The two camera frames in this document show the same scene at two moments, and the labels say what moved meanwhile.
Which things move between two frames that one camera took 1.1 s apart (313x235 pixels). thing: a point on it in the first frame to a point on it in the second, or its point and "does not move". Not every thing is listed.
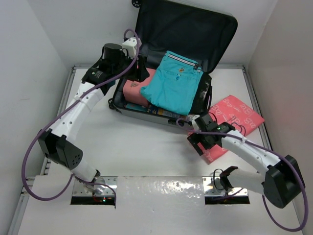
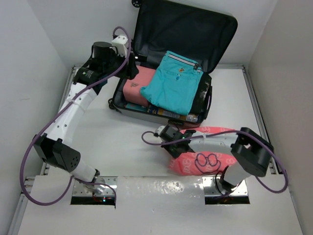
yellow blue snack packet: x=162 y=111 does not move
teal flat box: x=136 y=107 does not move
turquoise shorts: x=173 y=85 does not move
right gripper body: x=206 y=143 to x=171 y=148
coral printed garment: x=242 y=118 to x=192 y=163
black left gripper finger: x=143 y=71 to x=132 y=70
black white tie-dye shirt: x=200 y=104 does not move
